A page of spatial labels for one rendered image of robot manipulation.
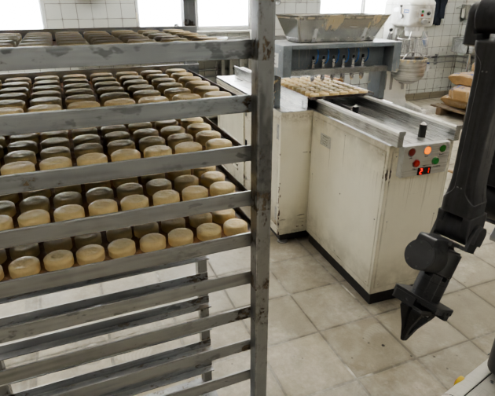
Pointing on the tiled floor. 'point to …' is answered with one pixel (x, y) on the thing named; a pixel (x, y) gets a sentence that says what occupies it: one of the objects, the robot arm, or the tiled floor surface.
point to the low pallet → (447, 109)
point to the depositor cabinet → (287, 136)
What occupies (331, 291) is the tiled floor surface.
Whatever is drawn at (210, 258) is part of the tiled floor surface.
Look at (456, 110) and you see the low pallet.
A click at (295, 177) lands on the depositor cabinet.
